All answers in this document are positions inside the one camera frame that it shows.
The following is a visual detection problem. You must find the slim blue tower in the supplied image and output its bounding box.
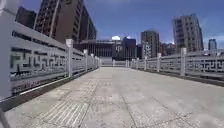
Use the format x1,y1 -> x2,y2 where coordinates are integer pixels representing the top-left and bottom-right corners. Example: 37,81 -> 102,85
208,38 -> 218,52

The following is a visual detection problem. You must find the white ornate stone railing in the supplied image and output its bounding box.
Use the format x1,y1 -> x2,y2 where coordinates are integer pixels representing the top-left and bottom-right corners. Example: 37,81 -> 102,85
129,47 -> 224,80
0,0 -> 103,101

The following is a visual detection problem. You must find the low dark building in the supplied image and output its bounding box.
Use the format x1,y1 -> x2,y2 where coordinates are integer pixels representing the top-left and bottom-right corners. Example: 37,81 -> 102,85
73,36 -> 138,62

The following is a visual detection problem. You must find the low brown building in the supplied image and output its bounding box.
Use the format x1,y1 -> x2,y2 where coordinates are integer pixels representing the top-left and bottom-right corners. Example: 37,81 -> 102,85
159,42 -> 178,57

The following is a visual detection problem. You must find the white end railing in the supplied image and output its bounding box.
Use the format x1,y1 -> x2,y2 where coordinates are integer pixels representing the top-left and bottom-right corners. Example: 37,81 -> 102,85
99,58 -> 132,68

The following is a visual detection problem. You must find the tall grey building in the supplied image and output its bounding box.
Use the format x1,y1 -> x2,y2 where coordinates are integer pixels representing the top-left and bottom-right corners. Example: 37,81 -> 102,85
171,13 -> 205,54

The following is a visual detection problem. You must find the tall brown building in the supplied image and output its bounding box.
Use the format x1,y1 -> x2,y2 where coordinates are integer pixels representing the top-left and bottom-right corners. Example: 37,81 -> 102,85
34,0 -> 98,45

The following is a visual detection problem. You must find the grey tower building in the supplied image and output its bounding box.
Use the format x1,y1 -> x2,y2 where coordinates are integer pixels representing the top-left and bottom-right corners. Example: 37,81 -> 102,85
140,29 -> 161,60

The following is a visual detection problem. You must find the grey paved bridge walkway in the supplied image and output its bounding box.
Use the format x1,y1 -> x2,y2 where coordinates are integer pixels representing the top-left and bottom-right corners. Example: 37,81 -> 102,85
0,65 -> 224,128

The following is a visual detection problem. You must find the dark kerb strip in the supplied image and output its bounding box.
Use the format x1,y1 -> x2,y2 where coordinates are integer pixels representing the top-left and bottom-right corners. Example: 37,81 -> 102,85
0,67 -> 100,113
131,67 -> 224,88

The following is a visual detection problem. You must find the dark glass building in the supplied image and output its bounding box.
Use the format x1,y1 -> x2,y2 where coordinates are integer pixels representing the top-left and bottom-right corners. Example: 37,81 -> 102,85
14,5 -> 38,30

